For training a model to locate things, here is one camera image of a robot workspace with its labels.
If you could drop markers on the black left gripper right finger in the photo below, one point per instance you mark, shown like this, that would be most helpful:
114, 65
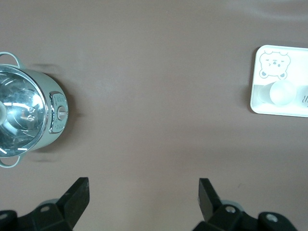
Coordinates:
216, 214

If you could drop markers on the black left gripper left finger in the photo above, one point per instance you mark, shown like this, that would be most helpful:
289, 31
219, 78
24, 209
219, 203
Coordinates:
62, 211

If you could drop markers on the white cup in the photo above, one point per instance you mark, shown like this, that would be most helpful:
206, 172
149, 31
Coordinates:
282, 93

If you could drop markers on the glass pot lid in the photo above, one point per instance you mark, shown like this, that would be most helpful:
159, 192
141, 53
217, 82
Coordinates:
21, 106

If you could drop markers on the pale green electric cooking pot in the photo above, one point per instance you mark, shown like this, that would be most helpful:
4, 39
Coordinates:
51, 84

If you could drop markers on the white tray with bear print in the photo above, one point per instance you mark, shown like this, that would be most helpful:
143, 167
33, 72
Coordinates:
272, 72

